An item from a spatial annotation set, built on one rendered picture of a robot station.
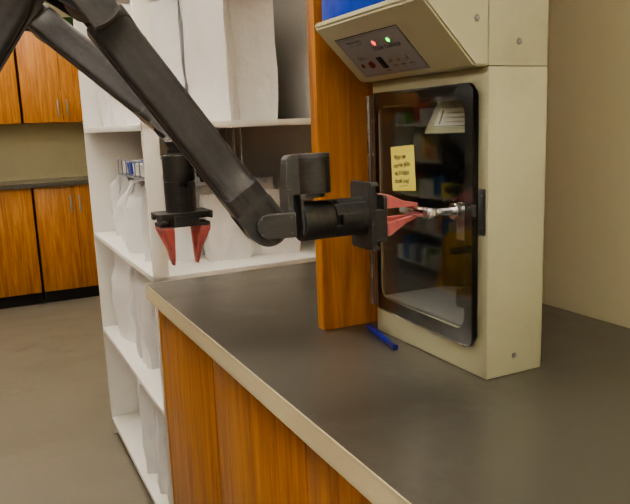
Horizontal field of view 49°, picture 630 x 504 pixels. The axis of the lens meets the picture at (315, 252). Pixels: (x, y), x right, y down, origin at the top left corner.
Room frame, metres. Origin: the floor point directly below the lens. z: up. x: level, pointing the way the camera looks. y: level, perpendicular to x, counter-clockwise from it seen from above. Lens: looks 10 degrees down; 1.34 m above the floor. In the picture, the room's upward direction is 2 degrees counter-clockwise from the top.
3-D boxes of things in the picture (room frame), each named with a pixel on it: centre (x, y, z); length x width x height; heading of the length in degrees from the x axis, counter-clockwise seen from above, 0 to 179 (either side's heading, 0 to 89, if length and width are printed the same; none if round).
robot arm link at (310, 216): (1.00, 0.00, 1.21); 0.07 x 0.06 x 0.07; 115
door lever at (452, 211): (1.06, -0.18, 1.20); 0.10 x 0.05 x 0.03; 24
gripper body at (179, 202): (1.27, 0.25, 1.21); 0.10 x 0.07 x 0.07; 116
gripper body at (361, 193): (1.03, -0.06, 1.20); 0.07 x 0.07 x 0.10; 25
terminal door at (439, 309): (1.14, -0.18, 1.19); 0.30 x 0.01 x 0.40; 24
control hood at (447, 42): (1.12, -0.14, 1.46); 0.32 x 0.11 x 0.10; 26
